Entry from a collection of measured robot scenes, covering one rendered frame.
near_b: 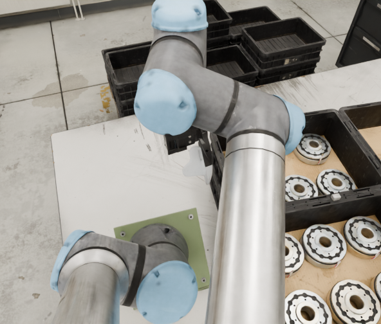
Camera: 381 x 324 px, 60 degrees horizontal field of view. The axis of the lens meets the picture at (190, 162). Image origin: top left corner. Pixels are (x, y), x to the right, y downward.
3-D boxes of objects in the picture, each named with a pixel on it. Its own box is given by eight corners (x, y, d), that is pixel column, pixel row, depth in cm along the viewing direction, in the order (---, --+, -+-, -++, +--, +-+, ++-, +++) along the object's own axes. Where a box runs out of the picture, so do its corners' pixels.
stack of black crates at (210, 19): (173, 92, 228) (170, 30, 193) (161, 67, 246) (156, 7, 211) (226, 80, 236) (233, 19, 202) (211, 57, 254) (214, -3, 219)
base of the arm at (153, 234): (143, 293, 82) (146, 315, 73) (114, 242, 80) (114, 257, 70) (197, 263, 84) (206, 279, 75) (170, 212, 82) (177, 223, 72)
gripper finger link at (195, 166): (186, 191, 68) (174, 149, 64) (212, 181, 69) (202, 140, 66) (190, 197, 65) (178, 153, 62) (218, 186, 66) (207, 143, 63)
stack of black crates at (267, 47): (251, 116, 212) (264, 54, 178) (232, 88, 230) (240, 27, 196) (306, 103, 221) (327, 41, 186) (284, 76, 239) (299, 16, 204)
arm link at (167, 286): (178, 300, 74) (190, 337, 61) (120, 287, 71) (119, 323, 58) (195, 250, 74) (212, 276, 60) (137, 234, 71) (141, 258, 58)
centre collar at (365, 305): (353, 318, 69) (354, 317, 69) (339, 296, 72) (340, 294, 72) (372, 310, 70) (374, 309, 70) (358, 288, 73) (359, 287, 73)
